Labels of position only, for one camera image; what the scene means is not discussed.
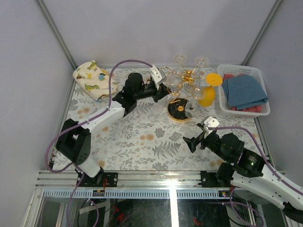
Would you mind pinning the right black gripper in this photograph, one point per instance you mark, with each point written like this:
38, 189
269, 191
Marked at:
193, 142

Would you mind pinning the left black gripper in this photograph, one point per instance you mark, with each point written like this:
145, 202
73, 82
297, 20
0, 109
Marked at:
163, 91

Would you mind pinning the gold wine glass rack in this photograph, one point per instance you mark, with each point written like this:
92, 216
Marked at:
180, 87

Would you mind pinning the short clear wine glass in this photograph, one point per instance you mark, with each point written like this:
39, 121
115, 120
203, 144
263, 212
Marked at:
180, 59

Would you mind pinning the slim clear champagne flute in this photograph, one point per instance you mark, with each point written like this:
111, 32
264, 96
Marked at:
199, 75

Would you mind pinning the yellow plastic goblet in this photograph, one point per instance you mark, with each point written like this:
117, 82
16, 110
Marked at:
208, 93

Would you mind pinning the tall clear flute glass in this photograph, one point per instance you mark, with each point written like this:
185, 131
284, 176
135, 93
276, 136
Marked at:
159, 106

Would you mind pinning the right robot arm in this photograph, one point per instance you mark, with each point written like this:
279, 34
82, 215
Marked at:
249, 170

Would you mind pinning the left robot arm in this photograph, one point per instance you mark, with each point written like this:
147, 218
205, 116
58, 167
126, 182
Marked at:
75, 142

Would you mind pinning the white plastic basket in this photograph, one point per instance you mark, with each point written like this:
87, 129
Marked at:
239, 70

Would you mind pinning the floral table mat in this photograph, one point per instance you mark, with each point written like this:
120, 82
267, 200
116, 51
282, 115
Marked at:
147, 141

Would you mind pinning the blue folded cloth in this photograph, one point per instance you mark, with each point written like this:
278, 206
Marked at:
244, 91

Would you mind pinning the red cloth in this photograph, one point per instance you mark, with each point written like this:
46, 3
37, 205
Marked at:
253, 109

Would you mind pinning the dinosaur print cloth bag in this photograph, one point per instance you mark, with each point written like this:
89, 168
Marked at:
92, 79

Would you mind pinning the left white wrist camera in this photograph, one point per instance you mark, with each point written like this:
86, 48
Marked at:
158, 76

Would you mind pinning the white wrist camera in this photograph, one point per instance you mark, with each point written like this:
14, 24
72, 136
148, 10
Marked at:
208, 123
158, 76

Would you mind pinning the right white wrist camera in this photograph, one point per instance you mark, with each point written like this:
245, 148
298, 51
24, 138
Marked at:
208, 123

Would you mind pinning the aluminium front rail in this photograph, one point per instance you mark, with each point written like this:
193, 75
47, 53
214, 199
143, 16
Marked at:
133, 184

